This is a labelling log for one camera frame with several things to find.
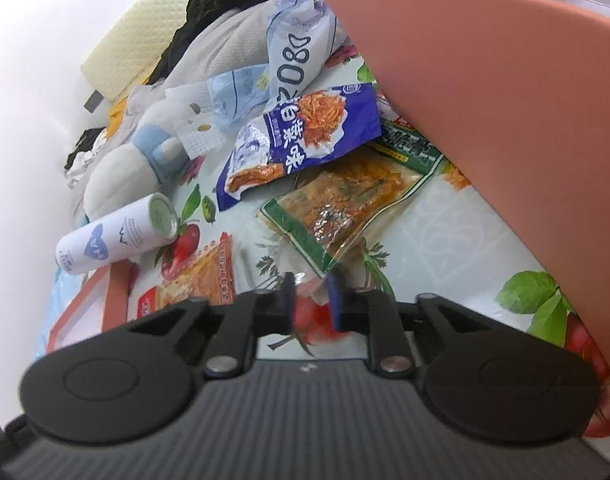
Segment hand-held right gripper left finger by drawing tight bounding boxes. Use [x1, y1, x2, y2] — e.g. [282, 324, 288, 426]
[125, 272, 296, 380]

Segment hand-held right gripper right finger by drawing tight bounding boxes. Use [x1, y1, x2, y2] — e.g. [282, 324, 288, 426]
[327, 271, 493, 380]

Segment green clear snack packet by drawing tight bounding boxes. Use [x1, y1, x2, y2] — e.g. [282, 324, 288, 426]
[257, 120, 447, 293]

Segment pink cardboard box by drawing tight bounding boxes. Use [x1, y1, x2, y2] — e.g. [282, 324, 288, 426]
[317, 0, 610, 356]

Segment orange snack packet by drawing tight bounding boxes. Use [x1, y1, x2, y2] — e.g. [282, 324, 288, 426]
[135, 232, 237, 319]

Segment fruit print mat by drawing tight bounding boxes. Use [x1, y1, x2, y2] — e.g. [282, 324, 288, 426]
[125, 45, 610, 442]

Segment pink box lid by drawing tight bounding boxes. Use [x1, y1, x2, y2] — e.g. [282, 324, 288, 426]
[46, 262, 136, 352]

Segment blue snack packet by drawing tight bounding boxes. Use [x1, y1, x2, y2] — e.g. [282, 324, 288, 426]
[216, 82, 383, 212]

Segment white drink can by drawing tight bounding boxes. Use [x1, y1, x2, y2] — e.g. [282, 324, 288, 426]
[55, 192, 180, 276]

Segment white and blue plush toy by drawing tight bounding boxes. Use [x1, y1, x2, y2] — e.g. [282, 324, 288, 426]
[82, 96, 223, 222]

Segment clear blue printed bag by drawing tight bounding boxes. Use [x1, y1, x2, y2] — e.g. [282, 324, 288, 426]
[165, 65, 273, 134]

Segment light blue bed sheet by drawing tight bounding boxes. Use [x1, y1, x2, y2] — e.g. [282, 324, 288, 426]
[35, 260, 102, 357]

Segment white and blue plastic bag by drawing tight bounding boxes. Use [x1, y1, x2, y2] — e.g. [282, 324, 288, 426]
[265, 0, 347, 112]

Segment yellow blanket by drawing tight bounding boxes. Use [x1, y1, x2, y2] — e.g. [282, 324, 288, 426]
[108, 100, 132, 139]

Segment black and white clothes pile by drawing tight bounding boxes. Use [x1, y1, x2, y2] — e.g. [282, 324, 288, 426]
[64, 127, 109, 192]

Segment grey duvet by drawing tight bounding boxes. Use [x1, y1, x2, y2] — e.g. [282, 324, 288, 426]
[130, 7, 277, 107]

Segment cream quilted headboard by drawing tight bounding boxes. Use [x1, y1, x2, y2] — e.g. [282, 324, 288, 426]
[80, 0, 281, 104]

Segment black clothes heap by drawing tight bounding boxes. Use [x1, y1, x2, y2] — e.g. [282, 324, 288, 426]
[148, 0, 331, 86]

